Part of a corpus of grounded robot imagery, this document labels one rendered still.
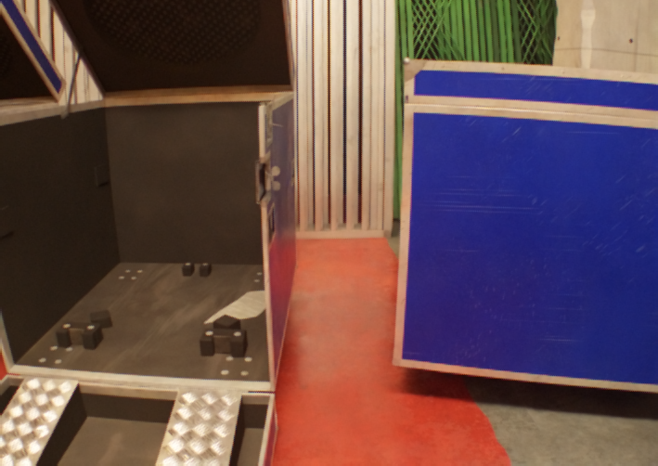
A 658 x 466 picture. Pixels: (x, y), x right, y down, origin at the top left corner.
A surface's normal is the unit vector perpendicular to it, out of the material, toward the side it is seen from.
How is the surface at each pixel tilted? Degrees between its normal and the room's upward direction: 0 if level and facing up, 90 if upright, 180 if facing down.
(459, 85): 90
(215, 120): 90
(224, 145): 90
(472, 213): 90
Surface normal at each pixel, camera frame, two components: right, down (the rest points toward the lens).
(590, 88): -0.29, 0.26
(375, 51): 0.07, 0.23
